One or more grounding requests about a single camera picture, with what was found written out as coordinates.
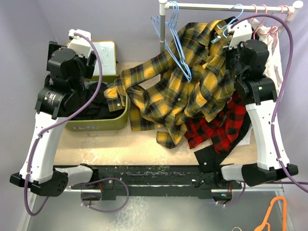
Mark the light blue wire hanger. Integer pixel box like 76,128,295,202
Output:
210,3,244,44

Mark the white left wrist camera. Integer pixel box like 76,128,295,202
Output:
67,29,91,58

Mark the metal clothes rack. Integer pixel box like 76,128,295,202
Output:
157,0,304,52

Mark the orange plastic hanger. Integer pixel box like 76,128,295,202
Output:
254,196,288,231

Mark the white shirt on rack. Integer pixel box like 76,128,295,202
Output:
251,18,283,94

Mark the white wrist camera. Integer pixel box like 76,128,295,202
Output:
227,20,252,50
67,29,91,58

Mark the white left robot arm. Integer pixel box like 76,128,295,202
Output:
10,39,99,197

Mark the blue hanger on rack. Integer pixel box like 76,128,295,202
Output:
165,1,192,83
151,15,191,80

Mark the pink hanger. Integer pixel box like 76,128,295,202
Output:
252,4,270,37
267,5,287,46
274,5,292,34
250,4,261,39

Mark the yellow plaid flannel shirt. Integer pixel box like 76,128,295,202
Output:
104,20,235,149

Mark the red black plaid shirt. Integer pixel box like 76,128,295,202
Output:
184,92,246,154

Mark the small whiteboard yellow frame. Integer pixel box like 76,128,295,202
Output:
93,40,116,76

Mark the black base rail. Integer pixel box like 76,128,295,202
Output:
72,165,242,201

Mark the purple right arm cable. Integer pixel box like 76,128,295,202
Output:
215,13,308,207

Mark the black cloth in bin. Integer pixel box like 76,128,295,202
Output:
59,81,124,120

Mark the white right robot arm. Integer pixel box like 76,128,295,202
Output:
214,39,298,188

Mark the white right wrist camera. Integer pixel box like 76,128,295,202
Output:
227,20,252,50

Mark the olive green plastic bin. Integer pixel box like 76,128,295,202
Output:
65,75,129,132

